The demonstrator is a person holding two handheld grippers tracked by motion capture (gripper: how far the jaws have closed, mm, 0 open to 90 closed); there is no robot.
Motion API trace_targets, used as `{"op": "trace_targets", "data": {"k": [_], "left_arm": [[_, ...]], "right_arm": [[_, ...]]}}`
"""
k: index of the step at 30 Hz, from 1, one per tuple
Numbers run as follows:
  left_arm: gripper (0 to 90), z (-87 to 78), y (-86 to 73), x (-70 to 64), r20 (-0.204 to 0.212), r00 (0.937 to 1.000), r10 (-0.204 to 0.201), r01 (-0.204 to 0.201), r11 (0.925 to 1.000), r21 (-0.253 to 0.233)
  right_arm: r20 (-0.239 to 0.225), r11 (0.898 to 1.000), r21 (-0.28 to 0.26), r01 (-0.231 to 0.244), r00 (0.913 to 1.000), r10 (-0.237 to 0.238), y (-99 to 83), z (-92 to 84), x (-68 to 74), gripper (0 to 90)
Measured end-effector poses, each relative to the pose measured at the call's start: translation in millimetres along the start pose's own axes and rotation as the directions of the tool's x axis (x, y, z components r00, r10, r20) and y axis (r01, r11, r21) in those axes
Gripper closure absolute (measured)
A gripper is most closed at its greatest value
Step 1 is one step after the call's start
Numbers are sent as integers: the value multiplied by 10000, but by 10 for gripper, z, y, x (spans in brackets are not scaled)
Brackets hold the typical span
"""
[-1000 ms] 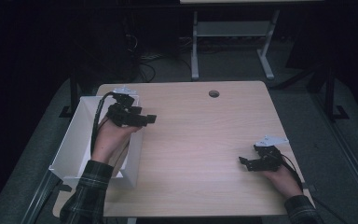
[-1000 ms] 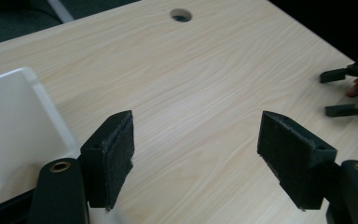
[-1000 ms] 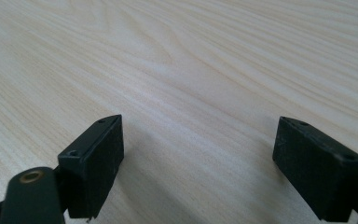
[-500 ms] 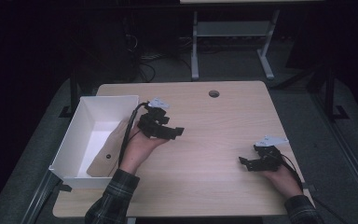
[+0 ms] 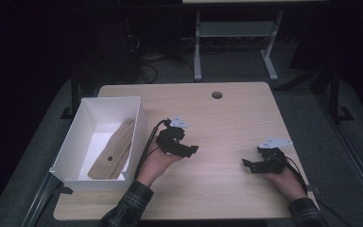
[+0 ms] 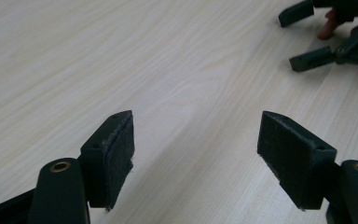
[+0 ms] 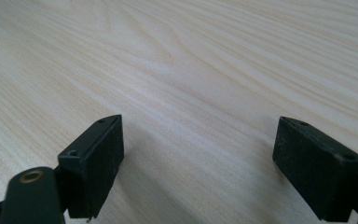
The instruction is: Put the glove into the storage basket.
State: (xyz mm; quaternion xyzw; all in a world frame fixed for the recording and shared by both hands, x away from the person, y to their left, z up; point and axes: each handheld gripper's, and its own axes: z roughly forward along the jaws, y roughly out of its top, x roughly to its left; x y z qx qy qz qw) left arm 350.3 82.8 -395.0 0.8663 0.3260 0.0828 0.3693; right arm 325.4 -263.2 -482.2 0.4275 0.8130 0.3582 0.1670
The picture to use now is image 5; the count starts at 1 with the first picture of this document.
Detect white box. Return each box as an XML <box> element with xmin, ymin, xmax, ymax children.
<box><xmin>49</xmin><ymin>96</ymin><xmax>148</xmax><ymax>193</ymax></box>

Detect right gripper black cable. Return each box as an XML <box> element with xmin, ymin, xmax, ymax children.
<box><xmin>283</xmin><ymin>155</ymin><xmax>353</xmax><ymax>227</ymax></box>

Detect aluminium rail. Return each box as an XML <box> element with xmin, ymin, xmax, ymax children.
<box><xmin>21</xmin><ymin>172</ymin><xmax>61</xmax><ymax>227</ymax></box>
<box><xmin>314</xmin><ymin>93</ymin><xmax>363</xmax><ymax>211</ymax></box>

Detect black floor cables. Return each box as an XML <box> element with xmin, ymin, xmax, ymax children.
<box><xmin>126</xmin><ymin>32</ymin><xmax>197</xmax><ymax>84</ymax></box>

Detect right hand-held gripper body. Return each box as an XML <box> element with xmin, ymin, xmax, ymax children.
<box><xmin>258</xmin><ymin>136</ymin><xmax>293</xmax><ymax>174</ymax></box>

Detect person's right hand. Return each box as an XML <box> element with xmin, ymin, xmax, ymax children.
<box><xmin>264</xmin><ymin>168</ymin><xmax>308</xmax><ymax>202</ymax></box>

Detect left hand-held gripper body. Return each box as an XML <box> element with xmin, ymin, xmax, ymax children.
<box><xmin>155</xmin><ymin>115</ymin><xmax>190</xmax><ymax>155</ymax></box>

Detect black metal stand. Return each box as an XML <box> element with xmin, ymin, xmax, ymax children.
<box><xmin>325</xmin><ymin>60</ymin><xmax>355</xmax><ymax>125</ymax></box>
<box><xmin>60</xmin><ymin>60</ymin><xmax>83</xmax><ymax>121</ymax></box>

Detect white metal desk frame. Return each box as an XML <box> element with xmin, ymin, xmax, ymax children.
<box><xmin>181</xmin><ymin>0</ymin><xmax>329</xmax><ymax>82</ymax></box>

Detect person's left hand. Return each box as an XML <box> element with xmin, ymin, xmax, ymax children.
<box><xmin>136</xmin><ymin>139</ymin><xmax>183</xmax><ymax>187</ymax></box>

